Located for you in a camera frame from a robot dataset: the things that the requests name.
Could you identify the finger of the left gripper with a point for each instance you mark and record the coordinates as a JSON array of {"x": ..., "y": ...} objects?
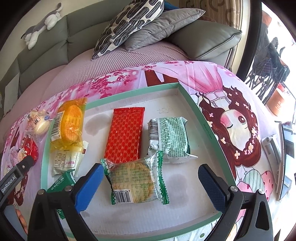
[{"x": 23, "y": 166}]

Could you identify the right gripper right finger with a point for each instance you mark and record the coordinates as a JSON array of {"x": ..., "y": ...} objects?
[{"x": 215, "y": 187}]

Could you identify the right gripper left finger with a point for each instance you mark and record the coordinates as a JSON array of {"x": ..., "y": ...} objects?
[{"x": 86, "y": 186}]

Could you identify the red cartoon candy pack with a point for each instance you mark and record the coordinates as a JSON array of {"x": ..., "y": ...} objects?
[{"x": 28, "y": 148}]

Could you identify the white cream snack sachet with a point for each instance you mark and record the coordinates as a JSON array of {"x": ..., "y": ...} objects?
[{"x": 69, "y": 160}]

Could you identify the clear pack yellow bun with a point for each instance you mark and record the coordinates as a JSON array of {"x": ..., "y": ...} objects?
[{"x": 38, "y": 123}]

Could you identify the green round cracker pack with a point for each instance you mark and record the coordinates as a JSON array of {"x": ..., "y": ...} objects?
[{"x": 137, "y": 181}]

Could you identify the red patterned snack bar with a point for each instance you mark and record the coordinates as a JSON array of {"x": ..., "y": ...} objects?
[{"x": 125, "y": 135}]

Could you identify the yellow cake snack pack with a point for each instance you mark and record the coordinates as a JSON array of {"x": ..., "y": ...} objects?
[{"x": 66, "y": 133}]

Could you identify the green white snack pack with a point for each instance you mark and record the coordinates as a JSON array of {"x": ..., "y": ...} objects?
[{"x": 169, "y": 136}]

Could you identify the light grey small cushion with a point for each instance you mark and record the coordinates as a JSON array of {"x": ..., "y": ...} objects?
[{"x": 11, "y": 92}]

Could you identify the teal cardboard tray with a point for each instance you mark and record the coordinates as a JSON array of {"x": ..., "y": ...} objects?
[{"x": 189, "y": 208}]

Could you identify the orange bucket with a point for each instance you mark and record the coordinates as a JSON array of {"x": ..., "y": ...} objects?
[{"x": 282, "y": 101}]

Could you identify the folded black chair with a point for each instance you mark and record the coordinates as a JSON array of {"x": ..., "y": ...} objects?
[{"x": 267, "y": 70}]

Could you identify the grey white plush dog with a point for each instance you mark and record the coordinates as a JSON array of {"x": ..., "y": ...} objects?
[{"x": 31, "y": 35}]

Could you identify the pink sofa cover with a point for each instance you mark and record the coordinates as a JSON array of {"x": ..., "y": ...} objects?
[{"x": 83, "y": 68}]

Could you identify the grey green sofa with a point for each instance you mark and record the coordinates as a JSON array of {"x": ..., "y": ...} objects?
[{"x": 62, "y": 52}]

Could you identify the black white patterned pillow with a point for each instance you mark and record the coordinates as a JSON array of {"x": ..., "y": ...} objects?
[{"x": 131, "y": 19}]

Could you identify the grey pillow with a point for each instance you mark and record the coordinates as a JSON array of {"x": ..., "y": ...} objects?
[{"x": 162, "y": 27}]

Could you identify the patterned beige curtain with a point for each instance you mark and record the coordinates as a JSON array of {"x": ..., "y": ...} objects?
[{"x": 227, "y": 12}]

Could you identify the blue cloth behind pillows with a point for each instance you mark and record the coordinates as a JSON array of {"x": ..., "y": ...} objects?
[{"x": 168, "y": 6}]

